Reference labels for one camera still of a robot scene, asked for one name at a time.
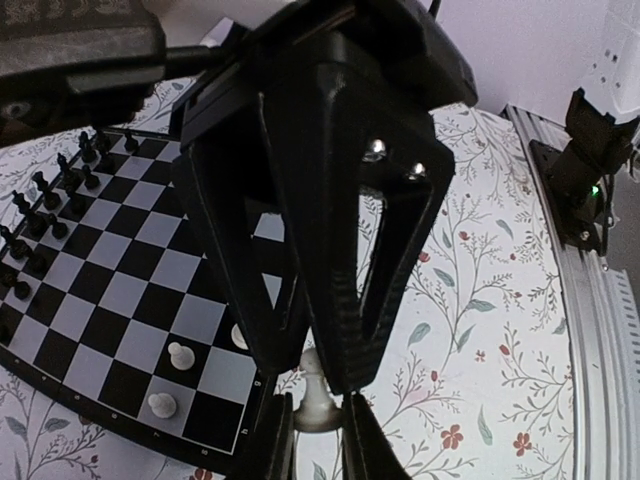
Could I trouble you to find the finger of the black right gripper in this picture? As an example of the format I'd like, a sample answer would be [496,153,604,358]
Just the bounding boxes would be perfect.
[172,96,305,375]
[314,66,454,394]

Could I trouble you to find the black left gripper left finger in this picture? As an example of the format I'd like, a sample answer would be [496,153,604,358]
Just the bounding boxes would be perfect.
[249,393,295,480]

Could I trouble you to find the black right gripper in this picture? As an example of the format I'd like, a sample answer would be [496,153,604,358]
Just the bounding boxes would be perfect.
[169,0,479,151]

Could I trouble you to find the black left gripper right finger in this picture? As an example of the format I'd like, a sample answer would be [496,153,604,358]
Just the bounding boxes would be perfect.
[342,393,410,480]

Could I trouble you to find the white chess pawn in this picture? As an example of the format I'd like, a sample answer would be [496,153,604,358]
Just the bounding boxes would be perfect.
[293,347,342,433]
[167,342,195,371]
[231,324,249,351]

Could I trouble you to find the white chess piece corner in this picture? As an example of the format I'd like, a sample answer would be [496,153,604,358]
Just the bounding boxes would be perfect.
[147,393,177,419]

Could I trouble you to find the black and silver chessboard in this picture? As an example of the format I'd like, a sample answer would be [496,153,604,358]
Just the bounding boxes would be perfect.
[1,132,273,470]

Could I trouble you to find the black chess pieces back row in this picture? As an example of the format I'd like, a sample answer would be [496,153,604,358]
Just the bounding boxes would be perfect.
[1,130,136,292]

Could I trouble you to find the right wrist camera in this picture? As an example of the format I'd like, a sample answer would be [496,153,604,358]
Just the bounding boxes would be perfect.
[1,1,166,146]

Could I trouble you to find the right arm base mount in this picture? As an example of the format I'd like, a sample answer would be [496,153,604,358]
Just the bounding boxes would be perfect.
[529,88,639,256]

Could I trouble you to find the front aluminium rail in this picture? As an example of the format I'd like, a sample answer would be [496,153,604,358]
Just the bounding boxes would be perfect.
[503,105,639,479]

